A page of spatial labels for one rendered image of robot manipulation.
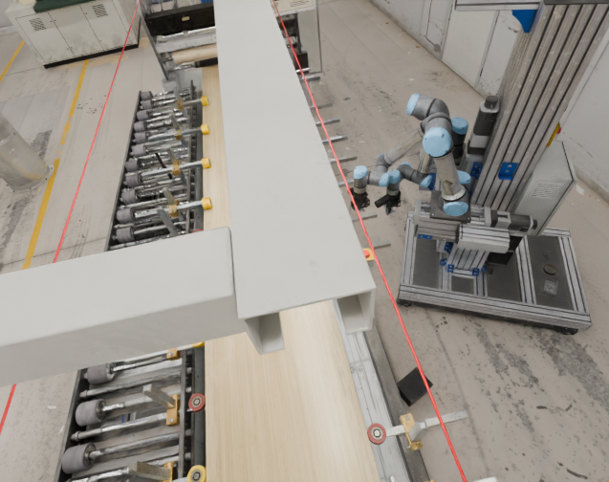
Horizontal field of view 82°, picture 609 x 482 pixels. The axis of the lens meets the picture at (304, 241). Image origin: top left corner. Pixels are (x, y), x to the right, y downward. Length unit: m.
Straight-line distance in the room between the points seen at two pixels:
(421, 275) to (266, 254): 2.72
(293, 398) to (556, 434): 1.78
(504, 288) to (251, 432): 2.07
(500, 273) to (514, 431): 1.07
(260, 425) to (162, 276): 1.60
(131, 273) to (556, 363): 3.02
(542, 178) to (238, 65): 2.03
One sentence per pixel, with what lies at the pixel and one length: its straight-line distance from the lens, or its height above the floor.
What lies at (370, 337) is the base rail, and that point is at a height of 0.70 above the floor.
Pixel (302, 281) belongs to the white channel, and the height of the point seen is 2.46.
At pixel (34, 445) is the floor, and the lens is 3.44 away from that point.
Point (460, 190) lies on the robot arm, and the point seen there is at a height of 1.30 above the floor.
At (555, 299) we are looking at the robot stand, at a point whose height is 0.21.
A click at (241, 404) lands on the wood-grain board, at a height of 0.90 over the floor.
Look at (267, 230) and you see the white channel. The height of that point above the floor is 2.46.
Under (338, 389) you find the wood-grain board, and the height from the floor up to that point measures 0.90.
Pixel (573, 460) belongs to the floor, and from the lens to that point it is 2.95.
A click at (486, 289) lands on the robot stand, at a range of 2.93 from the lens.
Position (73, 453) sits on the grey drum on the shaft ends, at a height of 0.85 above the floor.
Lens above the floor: 2.61
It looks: 52 degrees down
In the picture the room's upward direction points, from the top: 10 degrees counter-clockwise
